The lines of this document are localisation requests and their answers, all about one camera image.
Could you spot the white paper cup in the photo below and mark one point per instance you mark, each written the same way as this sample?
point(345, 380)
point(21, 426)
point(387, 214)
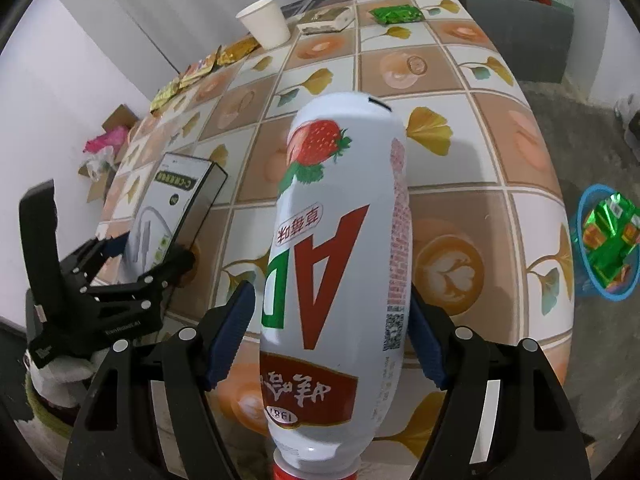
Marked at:
point(265, 22)

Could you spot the dark grey flat box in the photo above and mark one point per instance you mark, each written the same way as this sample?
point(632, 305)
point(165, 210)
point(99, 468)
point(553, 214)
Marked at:
point(300, 6)

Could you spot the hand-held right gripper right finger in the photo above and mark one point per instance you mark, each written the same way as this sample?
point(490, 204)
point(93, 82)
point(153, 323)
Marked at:
point(425, 345)

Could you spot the yellow green seasoning packet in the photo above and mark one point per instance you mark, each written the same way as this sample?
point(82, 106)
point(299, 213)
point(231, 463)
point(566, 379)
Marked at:
point(165, 96)

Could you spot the pink plastic bag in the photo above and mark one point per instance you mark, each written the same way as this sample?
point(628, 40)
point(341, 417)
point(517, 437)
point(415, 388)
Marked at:
point(105, 141)

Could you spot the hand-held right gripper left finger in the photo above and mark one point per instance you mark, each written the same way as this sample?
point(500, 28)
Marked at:
point(230, 330)

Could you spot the grey cabinet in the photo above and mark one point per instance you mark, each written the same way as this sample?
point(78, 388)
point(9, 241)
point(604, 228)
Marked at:
point(525, 35)

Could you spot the cardboard box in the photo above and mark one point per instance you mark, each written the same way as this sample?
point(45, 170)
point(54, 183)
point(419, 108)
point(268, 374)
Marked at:
point(117, 120)

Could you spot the white plastic bag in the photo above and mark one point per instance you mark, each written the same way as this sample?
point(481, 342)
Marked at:
point(629, 112)

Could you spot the white strawberry drink bottle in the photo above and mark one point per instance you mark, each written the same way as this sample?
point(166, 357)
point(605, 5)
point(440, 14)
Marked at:
point(325, 270)

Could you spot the gold seasoning packet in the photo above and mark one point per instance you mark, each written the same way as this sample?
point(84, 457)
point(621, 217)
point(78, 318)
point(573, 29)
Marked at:
point(236, 52)

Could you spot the small green packet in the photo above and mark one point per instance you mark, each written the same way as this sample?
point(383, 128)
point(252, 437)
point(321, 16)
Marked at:
point(397, 14)

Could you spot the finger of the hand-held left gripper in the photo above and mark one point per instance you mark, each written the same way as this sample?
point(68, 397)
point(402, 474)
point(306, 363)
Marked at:
point(150, 285)
point(112, 246)

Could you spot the orange seasoning packet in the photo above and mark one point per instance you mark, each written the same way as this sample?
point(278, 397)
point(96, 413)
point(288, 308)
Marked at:
point(199, 70)

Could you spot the blue plastic basket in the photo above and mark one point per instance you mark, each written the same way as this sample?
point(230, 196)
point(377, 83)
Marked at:
point(597, 287)

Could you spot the green chip bag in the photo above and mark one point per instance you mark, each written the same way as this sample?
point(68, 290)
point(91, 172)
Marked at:
point(612, 245)

